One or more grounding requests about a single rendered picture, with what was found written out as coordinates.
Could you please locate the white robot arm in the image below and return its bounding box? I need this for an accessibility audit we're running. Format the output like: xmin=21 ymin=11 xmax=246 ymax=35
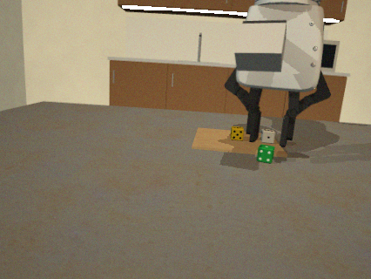
xmin=234 ymin=20 xmax=287 ymax=72

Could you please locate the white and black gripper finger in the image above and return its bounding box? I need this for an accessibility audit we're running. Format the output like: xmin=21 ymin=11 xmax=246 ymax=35
xmin=280 ymin=70 xmax=331 ymax=147
xmin=225 ymin=67 xmax=262 ymax=142

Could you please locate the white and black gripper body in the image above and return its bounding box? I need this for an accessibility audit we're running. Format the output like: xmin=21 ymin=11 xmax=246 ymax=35
xmin=236 ymin=0 xmax=324 ymax=92

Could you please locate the tan mat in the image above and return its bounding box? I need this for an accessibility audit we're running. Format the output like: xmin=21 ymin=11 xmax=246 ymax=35
xmin=192 ymin=128 xmax=287 ymax=158

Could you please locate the yellow die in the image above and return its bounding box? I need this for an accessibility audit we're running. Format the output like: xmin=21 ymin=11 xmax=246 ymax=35
xmin=231 ymin=126 xmax=244 ymax=141

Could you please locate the green die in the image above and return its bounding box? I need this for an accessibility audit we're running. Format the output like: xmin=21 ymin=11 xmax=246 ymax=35
xmin=257 ymin=145 xmax=274 ymax=164

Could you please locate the white die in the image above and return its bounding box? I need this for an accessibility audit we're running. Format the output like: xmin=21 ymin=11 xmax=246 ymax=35
xmin=260 ymin=129 xmax=275 ymax=144

